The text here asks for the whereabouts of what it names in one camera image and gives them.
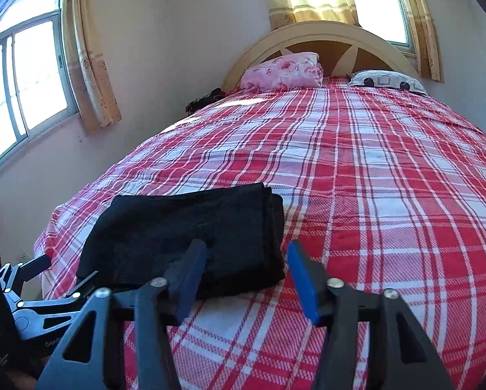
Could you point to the dark cloth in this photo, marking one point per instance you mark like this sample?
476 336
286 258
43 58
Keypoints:
204 100

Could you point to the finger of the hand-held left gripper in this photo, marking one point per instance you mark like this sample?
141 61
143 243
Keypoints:
52 304
32 267

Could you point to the red plaid bedspread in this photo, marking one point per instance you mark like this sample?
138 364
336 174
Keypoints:
348 170

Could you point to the white patterned pillow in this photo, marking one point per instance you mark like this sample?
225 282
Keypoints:
389 80

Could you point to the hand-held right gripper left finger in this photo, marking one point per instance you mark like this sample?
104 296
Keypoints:
190 276

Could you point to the black pants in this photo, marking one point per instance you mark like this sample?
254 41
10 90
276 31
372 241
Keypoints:
186 219

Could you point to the cream wooden headboard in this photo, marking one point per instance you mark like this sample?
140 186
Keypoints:
308 32

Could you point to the pink floral pillow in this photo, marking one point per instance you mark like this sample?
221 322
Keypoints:
283 71

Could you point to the wide sliding window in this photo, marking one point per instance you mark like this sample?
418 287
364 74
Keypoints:
36 73

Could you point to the narrow window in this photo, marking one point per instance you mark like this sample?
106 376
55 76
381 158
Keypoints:
377 4

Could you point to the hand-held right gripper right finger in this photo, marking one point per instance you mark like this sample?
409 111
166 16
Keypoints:
304 280

